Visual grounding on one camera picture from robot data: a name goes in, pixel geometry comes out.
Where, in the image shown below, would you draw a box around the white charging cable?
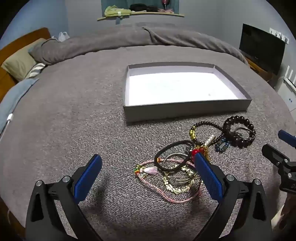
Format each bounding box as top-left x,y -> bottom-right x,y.
0,113 -> 13,142

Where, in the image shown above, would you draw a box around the grey bed blanket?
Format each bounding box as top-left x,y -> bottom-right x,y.
0,45 -> 296,241

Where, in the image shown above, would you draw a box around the wooden television stand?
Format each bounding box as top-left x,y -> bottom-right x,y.
244,56 -> 272,81

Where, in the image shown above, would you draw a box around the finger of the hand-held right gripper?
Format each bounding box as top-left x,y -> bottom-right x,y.
262,144 -> 296,193
278,130 -> 296,148

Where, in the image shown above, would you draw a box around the large dark bead bracelet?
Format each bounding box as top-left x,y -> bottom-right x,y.
223,115 -> 257,149

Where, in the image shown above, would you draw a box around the brown headboard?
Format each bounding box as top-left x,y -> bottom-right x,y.
0,27 -> 52,100

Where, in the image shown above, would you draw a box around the person's right hand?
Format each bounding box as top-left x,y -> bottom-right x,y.
279,192 -> 296,230

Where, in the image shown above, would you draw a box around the black television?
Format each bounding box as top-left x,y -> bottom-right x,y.
239,23 -> 286,75

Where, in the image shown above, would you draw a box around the blue braided bracelet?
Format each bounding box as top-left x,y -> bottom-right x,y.
215,137 -> 230,152

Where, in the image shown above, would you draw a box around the wooden shelf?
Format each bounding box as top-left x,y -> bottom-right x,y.
97,13 -> 185,21

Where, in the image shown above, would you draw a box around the light blue cloth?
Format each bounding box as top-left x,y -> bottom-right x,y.
0,78 -> 38,137

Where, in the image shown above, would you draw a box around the tan pillow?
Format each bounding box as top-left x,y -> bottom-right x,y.
1,38 -> 48,81

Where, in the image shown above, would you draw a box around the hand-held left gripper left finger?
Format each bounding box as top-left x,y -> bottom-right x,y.
25,153 -> 103,241

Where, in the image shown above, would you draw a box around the pink cord necklace with tassel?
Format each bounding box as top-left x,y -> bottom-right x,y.
134,158 -> 204,204

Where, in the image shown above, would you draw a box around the striped pillow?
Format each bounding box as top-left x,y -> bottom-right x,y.
25,62 -> 47,79

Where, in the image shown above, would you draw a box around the small dark bead necklace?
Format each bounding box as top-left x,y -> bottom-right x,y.
190,121 -> 228,149

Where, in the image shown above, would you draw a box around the green cloth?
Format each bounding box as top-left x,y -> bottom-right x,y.
104,5 -> 133,17

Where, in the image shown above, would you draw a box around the grey duvet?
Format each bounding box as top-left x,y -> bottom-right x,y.
29,22 -> 250,66

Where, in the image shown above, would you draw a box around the shallow grey cardboard box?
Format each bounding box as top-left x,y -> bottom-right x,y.
123,61 -> 252,123

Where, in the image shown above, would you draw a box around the black hair tie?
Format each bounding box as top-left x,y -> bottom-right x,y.
154,140 -> 196,172

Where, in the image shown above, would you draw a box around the white appliance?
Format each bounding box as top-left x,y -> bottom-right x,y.
276,77 -> 296,109

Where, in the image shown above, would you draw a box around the grey metal ring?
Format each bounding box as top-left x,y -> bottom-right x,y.
161,152 -> 192,171

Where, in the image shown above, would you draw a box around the black cloth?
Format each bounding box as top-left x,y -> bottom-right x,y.
129,3 -> 159,12

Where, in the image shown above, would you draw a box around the white plastic bag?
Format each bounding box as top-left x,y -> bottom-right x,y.
51,32 -> 69,42

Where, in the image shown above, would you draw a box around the silver bangle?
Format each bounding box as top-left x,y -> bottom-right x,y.
233,126 -> 256,140

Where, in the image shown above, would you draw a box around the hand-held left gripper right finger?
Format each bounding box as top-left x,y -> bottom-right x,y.
193,153 -> 273,241

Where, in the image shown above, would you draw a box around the red bead charm gold tassel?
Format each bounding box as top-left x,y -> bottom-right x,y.
191,146 -> 210,162

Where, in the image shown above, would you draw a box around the white wall sockets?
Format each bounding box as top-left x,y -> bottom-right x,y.
269,28 -> 290,44

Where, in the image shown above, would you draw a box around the pearl hair clip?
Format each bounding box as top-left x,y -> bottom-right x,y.
203,136 -> 216,147

